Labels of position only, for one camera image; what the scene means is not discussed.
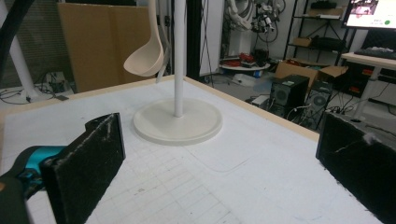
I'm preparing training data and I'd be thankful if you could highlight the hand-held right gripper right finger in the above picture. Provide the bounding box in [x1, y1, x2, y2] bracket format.
[316, 111, 396, 224]

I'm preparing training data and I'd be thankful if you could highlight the white utensil rack stand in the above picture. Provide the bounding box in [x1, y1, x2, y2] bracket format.
[133, 0, 223, 147]

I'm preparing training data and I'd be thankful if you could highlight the black frame post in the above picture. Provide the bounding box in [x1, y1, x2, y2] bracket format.
[185, 0, 204, 79]

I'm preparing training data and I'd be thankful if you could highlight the round white table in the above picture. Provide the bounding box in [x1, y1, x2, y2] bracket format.
[219, 62, 271, 72]

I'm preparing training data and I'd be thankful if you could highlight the black keyboard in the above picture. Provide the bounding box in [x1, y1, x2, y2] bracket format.
[354, 46, 396, 61]

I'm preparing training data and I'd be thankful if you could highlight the white upright panel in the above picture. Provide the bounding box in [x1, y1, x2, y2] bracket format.
[199, 0, 225, 77]

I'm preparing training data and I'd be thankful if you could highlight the computer monitor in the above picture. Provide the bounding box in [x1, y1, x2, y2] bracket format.
[342, 0, 396, 31]

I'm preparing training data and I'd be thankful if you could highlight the beige ladle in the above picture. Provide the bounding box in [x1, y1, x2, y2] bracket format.
[123, 0, 165, 77]

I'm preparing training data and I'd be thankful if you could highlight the white grid mat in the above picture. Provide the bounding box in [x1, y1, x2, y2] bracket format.
[0, 78, 384, 224]

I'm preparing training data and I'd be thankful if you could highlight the brown cardboard panel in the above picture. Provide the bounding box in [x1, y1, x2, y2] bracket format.
[57, 3, 157, 93]

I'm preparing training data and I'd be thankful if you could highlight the black metal shelf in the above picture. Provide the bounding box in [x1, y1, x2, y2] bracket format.
[284, 0, 353, 63]

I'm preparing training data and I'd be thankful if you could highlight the clear plastic bag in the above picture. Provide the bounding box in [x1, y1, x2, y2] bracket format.
[232, 73, 265, 88]

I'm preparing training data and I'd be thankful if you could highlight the white desk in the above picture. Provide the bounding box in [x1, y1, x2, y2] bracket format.
[340, 51, 396, 119]

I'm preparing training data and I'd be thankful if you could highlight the white machine with cables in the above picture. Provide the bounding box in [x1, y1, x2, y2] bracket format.
[225, 0, 281, 35]

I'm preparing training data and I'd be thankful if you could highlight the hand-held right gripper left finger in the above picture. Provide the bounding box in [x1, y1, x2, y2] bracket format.
[40, 112, 126, 224]

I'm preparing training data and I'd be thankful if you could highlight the black computer tower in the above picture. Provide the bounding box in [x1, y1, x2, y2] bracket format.
[269, 74, 310, 119]
[303, 81, 332, 130]

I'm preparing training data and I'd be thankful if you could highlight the white pole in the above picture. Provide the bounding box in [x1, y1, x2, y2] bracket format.
[0, 0, 39, 98]

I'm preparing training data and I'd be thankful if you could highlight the black case with orange label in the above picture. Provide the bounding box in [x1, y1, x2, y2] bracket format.
[334, 60, 396, 94]

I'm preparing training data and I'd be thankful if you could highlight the flat open cardboard box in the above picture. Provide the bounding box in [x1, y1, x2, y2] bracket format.
[275, 60, 349, 82]

